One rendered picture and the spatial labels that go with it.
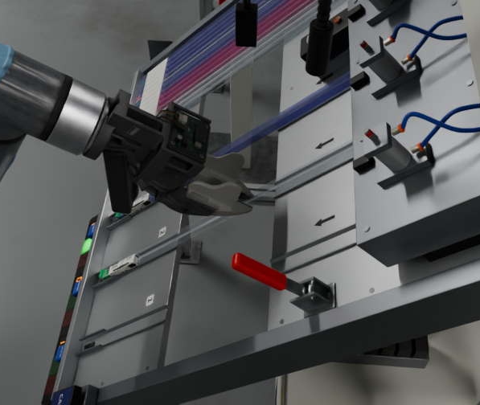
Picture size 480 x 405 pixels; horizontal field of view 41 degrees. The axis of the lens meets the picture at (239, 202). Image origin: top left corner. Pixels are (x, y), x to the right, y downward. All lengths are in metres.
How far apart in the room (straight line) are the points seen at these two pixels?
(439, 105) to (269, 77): 1.80
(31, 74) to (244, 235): 1.31
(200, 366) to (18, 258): 1.31
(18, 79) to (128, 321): 0.37
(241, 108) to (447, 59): 1.27
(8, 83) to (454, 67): 0.42
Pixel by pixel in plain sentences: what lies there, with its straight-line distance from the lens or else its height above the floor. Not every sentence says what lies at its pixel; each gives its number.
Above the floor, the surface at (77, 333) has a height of 0.73.
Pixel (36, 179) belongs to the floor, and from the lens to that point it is 2.13.
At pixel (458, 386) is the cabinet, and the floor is 0.62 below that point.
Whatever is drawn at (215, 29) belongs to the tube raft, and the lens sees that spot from 1.15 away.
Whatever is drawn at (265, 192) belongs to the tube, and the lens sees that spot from 0.76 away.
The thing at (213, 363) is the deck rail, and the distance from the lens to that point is 0.70.
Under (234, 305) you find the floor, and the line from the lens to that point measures 1.79.
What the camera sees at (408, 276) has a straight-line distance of 0.59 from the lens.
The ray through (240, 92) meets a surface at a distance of 1.80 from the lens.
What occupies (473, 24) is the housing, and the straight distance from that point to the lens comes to 0.60.
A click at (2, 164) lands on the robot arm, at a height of 1.04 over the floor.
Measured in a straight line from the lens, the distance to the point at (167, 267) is 0.87.
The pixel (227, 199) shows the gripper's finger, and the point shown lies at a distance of 0.75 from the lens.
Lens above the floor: 1.59
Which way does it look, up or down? 53 degrees down
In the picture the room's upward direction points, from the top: straight up
